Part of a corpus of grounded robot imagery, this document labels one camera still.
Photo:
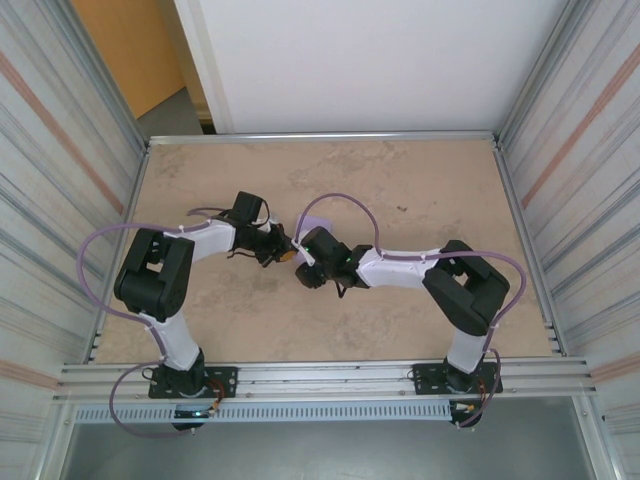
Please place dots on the purple paper sheet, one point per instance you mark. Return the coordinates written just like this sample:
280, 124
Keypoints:
317, 221

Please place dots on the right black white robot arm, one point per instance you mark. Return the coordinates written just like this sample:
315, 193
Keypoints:
470, 295

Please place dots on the orange wooden door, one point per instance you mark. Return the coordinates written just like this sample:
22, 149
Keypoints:
130, 50

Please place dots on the corrugated translucent side panel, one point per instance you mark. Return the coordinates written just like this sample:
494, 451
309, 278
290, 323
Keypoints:
40, 150
600, 150

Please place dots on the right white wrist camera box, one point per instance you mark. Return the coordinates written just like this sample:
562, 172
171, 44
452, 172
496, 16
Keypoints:
304, 253

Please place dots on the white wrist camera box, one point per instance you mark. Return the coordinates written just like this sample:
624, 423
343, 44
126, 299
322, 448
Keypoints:
274, 223
304, 253

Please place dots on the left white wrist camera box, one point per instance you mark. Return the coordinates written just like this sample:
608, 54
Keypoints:
274, 223

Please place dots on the aluminium table edge rail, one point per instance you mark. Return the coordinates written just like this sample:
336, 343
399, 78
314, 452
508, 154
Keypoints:
325, 137

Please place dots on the wide aluminium mounting rail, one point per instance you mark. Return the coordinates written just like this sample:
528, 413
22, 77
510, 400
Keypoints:
325, 380

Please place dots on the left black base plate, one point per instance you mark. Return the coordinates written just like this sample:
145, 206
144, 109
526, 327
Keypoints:
225, 380

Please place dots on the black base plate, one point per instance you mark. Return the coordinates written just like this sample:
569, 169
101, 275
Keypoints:
425, 377
225, 380

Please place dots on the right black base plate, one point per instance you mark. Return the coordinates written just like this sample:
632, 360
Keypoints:
425, 377

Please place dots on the white door frame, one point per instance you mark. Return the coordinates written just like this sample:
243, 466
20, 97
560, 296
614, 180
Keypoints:
205, 65

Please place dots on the aluminium table side rail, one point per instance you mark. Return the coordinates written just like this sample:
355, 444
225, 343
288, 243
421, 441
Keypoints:
507, 185

